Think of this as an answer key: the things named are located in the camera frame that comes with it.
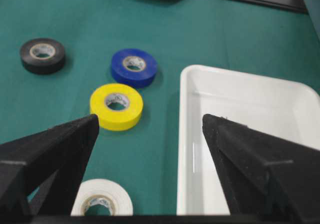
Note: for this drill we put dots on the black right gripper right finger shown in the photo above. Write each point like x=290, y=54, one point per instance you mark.
x=263, y=174

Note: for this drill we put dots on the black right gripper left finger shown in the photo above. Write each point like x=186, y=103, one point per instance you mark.
x=40, y=174

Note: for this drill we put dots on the blue tape roll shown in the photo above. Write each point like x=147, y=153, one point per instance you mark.
x=133, y=67

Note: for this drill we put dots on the white tape roll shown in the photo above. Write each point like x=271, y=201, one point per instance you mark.
x=105, y=193

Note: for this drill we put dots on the white plastic tray case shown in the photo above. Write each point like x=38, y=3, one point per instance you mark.
x=286, y=109

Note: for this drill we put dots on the yellow tape roll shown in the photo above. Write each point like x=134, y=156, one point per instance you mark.
x=118, y=106

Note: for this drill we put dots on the black tape roll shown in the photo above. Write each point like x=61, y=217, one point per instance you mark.
x=42, y=56

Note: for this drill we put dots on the green table cloth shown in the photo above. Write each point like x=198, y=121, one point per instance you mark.
x=177, y=33

